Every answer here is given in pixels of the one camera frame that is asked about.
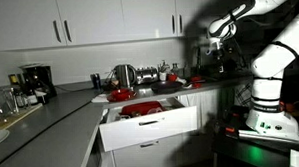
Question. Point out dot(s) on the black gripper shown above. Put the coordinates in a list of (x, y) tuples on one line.
[(219, 57)]

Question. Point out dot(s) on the white cloth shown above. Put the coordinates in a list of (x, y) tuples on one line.
[(183, 83)]

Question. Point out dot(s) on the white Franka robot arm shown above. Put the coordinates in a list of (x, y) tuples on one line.
[(272, 59)]

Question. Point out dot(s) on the dark plate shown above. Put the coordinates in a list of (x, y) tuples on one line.
[(166, 87)]

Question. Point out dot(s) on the sink faucet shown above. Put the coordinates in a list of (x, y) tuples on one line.
[(198, 58)]

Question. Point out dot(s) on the small red cup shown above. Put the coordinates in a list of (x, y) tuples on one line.
[(196, 80)]

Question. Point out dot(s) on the checkered towel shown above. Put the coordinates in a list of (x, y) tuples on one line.
[(243, 95)]

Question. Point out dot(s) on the white curtain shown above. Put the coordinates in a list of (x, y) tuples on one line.
[(200, 106)]

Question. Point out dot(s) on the glass jar with lid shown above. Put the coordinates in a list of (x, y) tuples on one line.
[(176, 69)]

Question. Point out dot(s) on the red mug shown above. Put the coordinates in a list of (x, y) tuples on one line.
[(172, 77)]

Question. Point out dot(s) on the black control box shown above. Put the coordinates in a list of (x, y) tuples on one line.
[(234, 124)]

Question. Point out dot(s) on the black utensil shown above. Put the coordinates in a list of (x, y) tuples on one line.
[(163, 66)]

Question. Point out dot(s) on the white mug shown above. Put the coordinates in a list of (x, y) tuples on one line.
[(162, 76)]

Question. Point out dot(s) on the shadowed white cabinet door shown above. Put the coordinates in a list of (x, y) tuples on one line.
[(190, 8)]

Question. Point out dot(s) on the chrome toaster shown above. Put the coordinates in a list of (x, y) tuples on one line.
[(146, 75)]

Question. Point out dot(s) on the black robot cart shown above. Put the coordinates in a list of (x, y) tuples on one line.
[(252, 153)]

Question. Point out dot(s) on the open white drawer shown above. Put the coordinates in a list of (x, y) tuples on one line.
[(147, 130)]

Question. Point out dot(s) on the steel electric kettle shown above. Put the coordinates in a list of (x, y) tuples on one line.
[(124, 76)]

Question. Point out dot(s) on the red bowl on counter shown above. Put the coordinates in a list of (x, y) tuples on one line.
[(121, 99)]

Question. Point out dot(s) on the small brown jar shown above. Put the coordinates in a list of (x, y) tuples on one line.
[(113, 84)]

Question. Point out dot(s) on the closed white drawer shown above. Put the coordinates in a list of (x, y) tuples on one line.
[(148, 157)]

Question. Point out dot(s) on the white napkin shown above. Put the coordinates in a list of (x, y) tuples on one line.
[(98, 99)]

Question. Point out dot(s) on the black coffee maker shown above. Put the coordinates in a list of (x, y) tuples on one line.
[(39, 80)]

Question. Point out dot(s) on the dark wine bottle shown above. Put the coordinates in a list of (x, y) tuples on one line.
[(30, 92)]

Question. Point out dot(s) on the slim dark bottle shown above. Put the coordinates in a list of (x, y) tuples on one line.
[(21, 81)]

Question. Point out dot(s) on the wooden cutting board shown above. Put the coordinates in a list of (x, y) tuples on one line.
[(20, 115)]

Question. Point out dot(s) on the wide white cabinet door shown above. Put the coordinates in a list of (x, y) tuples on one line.
[(20, 21)]

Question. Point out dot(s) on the bottle with yellow cap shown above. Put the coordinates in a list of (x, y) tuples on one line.
[(13, 80)]

